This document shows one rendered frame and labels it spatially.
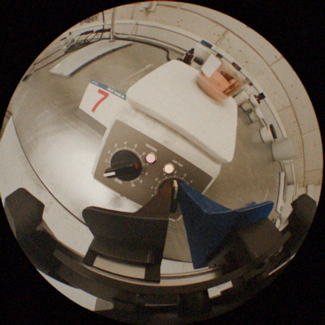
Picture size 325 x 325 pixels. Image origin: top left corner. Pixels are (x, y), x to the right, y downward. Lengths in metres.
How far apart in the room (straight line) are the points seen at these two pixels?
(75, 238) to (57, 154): 0.15
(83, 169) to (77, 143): 0.05
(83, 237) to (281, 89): 0.81
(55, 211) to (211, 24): 0.73
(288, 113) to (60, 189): 0.87
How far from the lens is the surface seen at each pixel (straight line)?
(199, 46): 0.44
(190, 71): 0.16
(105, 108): 0.18
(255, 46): 0.58
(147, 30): 0.64
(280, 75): 0.63
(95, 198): 0.17
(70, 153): 0.19
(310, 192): 1.46
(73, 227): 0.21
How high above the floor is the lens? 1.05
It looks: 73 degrees down
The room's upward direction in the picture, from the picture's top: 59 degrees clockwise
